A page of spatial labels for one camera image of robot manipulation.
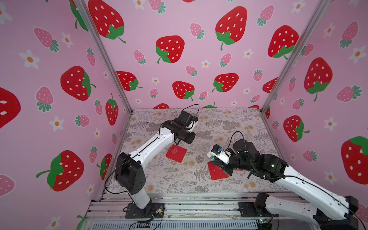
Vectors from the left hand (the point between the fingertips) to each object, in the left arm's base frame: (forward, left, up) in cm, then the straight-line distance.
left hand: (192, 136), depth 84 cm
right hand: (-17, -11, +7) cm, 22 cm away
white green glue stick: (-19, -8, +11) cm, 23 cm away
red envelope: (-2, +11, -17) cm, 20 cm away
